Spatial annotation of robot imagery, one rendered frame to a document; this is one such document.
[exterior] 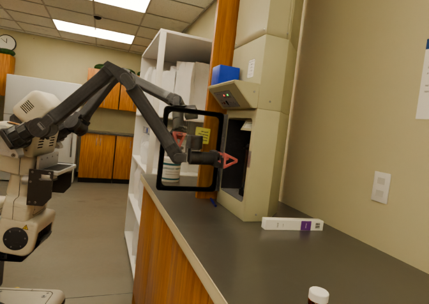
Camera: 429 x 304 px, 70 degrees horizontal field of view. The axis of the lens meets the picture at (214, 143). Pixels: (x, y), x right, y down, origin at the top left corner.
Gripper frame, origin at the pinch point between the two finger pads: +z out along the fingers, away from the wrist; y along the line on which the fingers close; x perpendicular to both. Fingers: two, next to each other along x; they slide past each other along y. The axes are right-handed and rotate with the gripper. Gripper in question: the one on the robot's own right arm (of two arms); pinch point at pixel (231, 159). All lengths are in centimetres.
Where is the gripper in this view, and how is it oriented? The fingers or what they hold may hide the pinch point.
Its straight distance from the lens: 138.0
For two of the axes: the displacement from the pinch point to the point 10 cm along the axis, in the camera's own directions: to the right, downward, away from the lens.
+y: -3.5, -0.8, 9.3
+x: -0.8, 10.0, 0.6
